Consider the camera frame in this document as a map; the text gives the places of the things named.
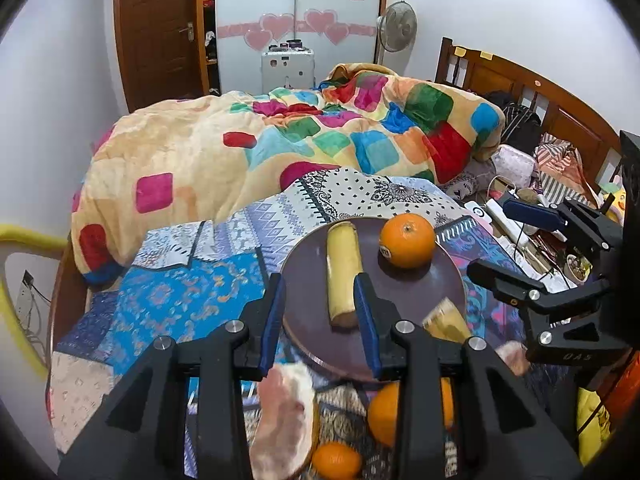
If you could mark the small white cup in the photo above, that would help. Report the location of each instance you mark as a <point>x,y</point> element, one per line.
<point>576,267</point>

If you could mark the yellow tube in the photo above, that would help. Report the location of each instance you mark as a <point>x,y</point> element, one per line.
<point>20,232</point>

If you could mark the colourful checked blanket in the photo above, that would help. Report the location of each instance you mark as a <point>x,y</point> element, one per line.
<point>200,150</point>

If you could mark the yellow cloth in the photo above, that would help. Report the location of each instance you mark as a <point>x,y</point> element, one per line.
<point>592,410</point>

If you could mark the long yellow banana piece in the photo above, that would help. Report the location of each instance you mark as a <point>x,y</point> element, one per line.
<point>342,270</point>

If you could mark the striped cloth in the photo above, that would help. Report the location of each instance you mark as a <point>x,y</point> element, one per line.
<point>562,165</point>

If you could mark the yellow toy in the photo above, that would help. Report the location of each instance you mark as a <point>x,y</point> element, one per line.
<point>616,202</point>

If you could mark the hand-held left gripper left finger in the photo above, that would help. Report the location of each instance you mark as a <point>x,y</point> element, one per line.
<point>272,325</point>

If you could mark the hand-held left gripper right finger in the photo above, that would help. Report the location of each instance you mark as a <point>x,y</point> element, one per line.
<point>367,325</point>

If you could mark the black bag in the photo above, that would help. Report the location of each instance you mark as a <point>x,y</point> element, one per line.
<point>520,117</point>

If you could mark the large pink meat slice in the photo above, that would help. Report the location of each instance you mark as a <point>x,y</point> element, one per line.
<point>282,422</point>

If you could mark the short yellow banana piece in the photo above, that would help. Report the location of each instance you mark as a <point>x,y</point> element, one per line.
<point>447,325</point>

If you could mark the brown wooden headboard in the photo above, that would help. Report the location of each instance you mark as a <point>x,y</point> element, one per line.
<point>565,105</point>

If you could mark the wall socket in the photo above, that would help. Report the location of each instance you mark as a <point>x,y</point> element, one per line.
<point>28,284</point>

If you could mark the white standing fan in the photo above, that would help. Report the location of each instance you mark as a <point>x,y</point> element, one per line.
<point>397,25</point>

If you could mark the white box appliance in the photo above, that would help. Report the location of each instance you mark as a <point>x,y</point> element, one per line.
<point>287,72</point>

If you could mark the white power strip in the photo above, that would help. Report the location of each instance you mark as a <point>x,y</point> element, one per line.
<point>505,225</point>

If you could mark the dark brown round plate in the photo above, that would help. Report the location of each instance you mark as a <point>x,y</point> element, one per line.
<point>310,280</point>

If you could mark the open wardrobe shelf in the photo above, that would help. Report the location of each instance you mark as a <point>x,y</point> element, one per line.
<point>210,25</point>

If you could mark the brown wooden door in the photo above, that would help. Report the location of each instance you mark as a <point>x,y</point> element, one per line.
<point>160,30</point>

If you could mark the blue patterned bedsheet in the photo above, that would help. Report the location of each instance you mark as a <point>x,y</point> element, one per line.
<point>175,300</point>

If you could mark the small orange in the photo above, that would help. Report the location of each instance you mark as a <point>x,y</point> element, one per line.
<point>336,461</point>

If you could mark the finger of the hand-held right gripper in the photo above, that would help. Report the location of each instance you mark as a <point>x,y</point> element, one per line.
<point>530,215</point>
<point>500,280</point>

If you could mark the white wardrobe with pink hearts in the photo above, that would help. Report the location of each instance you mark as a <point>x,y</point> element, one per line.
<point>300,5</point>

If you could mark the large orange with sticker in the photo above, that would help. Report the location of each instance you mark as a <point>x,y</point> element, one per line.
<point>407,240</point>

